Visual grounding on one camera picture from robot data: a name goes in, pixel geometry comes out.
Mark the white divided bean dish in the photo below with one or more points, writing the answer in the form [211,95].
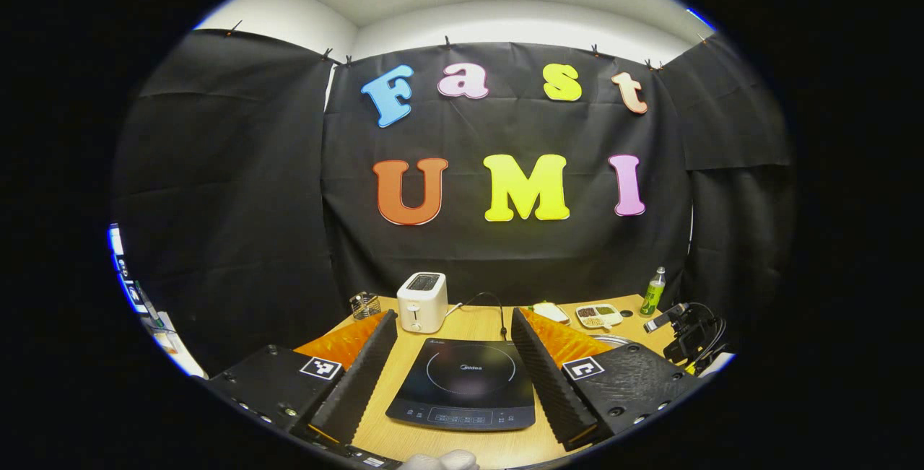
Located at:
[599,316]

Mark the black induction cooktop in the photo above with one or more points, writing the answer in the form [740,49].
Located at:
[462,383]

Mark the sandwich with lettuce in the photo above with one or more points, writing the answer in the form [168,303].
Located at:
[550,310]

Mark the white toaster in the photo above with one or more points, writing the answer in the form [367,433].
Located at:
[422,304]

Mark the green drink bottle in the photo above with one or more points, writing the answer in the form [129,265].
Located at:
[652,297]

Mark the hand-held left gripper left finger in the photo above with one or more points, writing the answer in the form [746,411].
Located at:
[361,376]

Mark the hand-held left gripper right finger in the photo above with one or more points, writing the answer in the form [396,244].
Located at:
[545,376]

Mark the white sandwich plate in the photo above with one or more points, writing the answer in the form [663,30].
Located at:
[559,318]

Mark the white cluttered side table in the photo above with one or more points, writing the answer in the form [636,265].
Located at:
[180,354]

